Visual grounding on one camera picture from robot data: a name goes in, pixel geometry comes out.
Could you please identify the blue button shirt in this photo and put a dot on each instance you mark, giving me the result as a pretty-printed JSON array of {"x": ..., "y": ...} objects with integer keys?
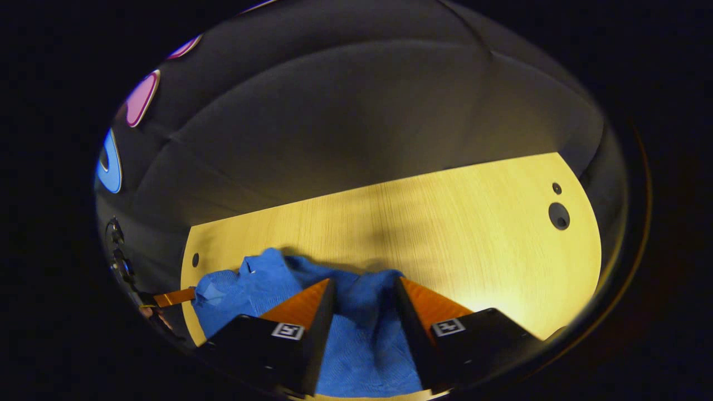
[{"x": 362, "y": 328}]

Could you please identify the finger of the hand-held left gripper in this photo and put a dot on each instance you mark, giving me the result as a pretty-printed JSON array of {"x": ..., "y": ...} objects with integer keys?
[{"x": 175, "y": 297}]

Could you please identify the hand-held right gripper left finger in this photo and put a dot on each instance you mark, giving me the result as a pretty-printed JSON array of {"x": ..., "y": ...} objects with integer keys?
[{"x": 315, "y": 345}]

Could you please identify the black backdrop cloth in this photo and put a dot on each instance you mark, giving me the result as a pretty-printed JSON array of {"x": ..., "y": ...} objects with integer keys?
[{"x": 362, "y": 111}]

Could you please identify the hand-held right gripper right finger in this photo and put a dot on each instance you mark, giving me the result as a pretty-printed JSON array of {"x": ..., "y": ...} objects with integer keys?
[{"x": 412, "y": 345}]

